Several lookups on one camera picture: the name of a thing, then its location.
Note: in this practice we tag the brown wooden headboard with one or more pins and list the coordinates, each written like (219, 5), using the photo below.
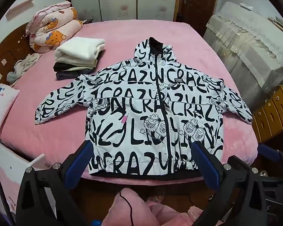
(4, 51)

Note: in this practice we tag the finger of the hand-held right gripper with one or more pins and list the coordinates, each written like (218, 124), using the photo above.
(268, 151)

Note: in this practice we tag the pink bed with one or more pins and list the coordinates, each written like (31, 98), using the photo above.
(122, 33)

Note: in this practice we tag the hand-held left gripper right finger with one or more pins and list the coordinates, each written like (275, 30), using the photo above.
(206, 166)

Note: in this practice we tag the floral wardrobe doors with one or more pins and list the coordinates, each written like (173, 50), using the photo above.
(118, 2)

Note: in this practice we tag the small white printed pillow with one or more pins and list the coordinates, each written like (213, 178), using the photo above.
(3, 103)

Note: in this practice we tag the folded black garment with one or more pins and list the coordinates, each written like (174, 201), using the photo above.
(63, 66)

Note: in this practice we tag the pink wall shelf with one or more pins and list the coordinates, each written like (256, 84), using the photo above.
(20, 8)

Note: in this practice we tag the brown wooden door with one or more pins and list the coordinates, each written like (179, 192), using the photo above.
(198, 2)

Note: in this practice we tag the crumpled beige cloth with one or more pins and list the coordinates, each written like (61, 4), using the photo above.
(23, 66)

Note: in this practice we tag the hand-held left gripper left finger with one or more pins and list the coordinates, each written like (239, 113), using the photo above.
(79, 163)

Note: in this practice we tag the folded grey garment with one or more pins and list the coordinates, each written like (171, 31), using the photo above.
(66, 75)

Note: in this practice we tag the person's pink trouser legs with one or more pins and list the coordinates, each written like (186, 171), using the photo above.
(136, 208)

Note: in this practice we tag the black white lettered jacket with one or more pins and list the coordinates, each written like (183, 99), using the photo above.
(132, 113)

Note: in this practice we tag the white pink printed board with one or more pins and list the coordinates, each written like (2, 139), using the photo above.
(11, 169)

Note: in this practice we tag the lace covered furniture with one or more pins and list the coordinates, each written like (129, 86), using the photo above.
(250, 51)

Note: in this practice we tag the folded pink bear quilt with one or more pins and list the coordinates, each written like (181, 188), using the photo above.
(54, 33)

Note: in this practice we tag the folded white garment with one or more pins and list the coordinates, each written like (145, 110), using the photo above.
(80, 49)

